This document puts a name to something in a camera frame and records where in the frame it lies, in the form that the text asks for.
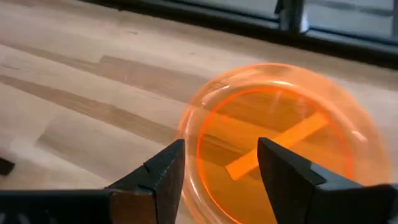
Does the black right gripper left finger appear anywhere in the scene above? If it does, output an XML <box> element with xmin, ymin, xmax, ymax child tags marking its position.
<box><xmin>0</xmin><ymin>139</ymin><xmax>187</xmax><ymax>224</ymax></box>

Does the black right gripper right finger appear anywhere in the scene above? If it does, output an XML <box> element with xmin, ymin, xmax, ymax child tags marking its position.
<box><xmin>257</xmin><ymin>137</ymin><xmax>398</xmax><ymax>224</ymax></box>

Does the transparent orange plastic plate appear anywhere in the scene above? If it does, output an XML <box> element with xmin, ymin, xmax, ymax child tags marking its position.
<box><xmin>177</xmin><ymin>63</ymin><xmax>393</xmax><ymax>224</ymax></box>

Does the black aluminium table frame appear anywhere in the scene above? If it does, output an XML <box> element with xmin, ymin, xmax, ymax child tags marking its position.
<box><xmin>77</xmin><ymin>0</ymin><xmax>398</xmax><ymax>70</ymax></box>

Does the black frame clamp bracket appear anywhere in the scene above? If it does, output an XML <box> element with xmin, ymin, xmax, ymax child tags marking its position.
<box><xmin>275</xmin><ymin>0</ymin><xmax>309</xmax><ymax>33</ymax></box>

